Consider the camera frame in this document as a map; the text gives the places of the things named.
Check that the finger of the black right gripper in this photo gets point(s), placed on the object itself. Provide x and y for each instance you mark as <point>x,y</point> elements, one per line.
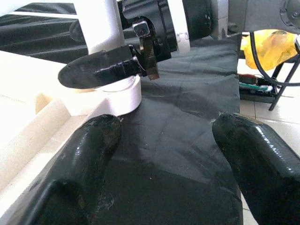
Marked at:
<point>98,70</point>
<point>78,31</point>

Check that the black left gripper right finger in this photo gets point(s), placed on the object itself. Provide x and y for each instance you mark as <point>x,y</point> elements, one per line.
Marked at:
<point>264,175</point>

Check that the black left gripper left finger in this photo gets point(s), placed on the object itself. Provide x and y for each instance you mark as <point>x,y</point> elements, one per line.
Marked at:
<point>77,175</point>

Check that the white plastic table leg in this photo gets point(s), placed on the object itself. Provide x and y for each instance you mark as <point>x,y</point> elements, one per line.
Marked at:
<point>103,23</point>

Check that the white plastic table top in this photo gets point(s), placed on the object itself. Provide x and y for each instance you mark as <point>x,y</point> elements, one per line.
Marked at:
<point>35,105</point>

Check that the black box with coloured items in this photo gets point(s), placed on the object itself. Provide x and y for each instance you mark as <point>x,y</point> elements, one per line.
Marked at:
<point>255,90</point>

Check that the black metal stand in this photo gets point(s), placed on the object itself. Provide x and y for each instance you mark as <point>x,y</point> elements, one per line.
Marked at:
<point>283,84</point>

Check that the black table cloth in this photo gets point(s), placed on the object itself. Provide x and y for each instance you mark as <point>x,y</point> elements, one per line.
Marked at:
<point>175,140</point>

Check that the yellow plastic bag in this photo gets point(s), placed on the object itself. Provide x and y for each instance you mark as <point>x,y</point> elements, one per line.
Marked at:
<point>269,49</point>

